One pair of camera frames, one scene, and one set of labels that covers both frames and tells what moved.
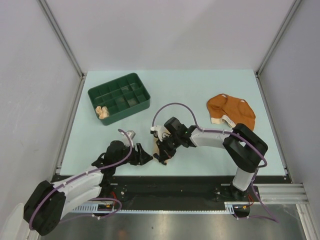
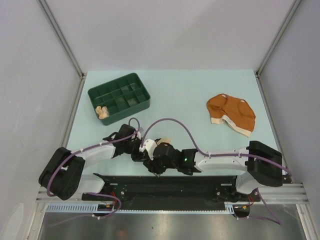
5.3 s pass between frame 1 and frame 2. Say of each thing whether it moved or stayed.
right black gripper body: moved
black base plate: stayed
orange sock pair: stayed
